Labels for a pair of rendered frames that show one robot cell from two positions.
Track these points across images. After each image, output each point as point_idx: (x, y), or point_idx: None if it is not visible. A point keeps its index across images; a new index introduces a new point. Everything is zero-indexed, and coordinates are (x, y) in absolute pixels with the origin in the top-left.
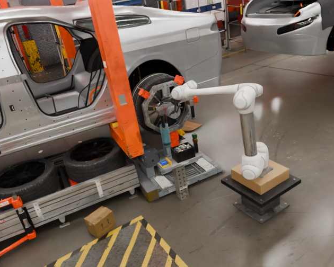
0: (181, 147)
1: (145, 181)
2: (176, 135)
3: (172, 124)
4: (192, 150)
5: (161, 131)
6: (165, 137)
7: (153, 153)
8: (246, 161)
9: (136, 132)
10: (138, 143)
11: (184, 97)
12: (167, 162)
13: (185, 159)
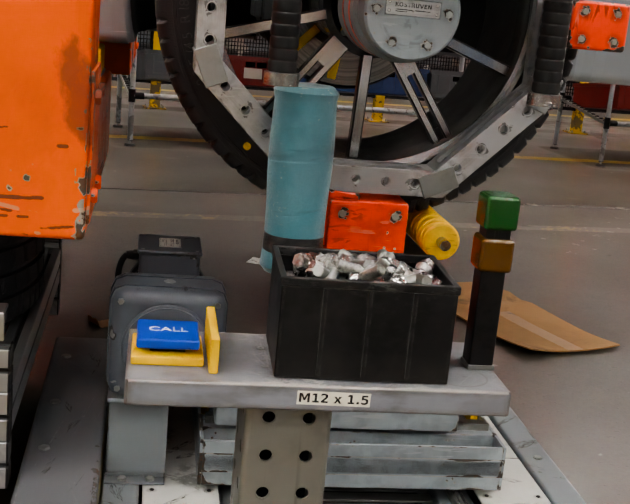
0: (358, 260)
1: (58, 478)
2: (392, 231)
3: (392, 159)
4: (437, 318)
5: (274, 132)
6: (288, 186)
7: (186, 303)
8: None
9: (63, 43)
10: (58, 136)
11: None
12: (195, 338)
13: (355, 369)
